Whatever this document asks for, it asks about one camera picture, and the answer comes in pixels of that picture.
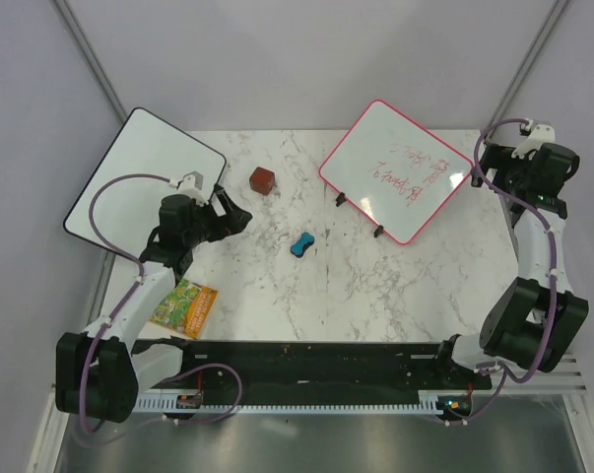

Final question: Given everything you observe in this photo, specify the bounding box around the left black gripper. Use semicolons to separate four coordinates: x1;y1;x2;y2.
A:
183;191;251;248

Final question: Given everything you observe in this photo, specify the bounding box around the blue whiteboard eraser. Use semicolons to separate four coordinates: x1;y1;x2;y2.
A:
290;232;315;258

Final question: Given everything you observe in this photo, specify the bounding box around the pink framed whiteboard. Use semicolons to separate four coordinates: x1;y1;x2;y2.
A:
318;100;474;245

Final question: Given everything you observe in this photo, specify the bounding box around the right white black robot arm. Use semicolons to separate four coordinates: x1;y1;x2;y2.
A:
431;143;589;388

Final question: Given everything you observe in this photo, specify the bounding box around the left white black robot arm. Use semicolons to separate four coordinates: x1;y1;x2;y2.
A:
55;185;252;423

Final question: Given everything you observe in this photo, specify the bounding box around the black framed whiteboard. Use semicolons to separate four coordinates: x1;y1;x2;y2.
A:
64;107;227;256

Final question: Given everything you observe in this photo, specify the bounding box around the red brown cube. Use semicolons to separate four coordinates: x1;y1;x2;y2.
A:
249;167;276;195

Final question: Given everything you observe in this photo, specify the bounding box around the orange children's book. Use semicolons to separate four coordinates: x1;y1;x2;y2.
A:
150;279;219;340

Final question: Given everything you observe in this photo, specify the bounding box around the pink board left black foot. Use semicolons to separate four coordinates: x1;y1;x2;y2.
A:
335;192;346;207

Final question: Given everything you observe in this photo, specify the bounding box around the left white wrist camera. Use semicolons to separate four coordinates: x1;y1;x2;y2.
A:
168;171;209;206

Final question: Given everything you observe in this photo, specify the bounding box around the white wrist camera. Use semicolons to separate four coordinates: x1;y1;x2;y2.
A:
511;118;556;160
168;171;209;206

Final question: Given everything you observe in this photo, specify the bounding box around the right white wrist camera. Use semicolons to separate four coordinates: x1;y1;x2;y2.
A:
511;118;556;160

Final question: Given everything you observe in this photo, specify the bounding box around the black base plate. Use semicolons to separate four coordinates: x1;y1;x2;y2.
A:
159;338;492;405

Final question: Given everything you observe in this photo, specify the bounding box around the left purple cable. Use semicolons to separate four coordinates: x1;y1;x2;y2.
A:
72;172;243;448

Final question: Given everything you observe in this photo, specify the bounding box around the purple cable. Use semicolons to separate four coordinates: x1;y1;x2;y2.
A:
72;172;243;448
441;117;561;428

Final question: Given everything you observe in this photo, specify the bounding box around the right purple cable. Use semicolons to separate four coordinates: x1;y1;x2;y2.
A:
441;117;561;428

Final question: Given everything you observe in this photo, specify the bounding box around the aluminium frame rail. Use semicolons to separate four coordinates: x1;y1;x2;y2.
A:
502;355;586;395

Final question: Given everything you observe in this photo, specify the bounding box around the white slotted cable duct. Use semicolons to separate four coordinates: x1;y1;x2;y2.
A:
133;390;442;415

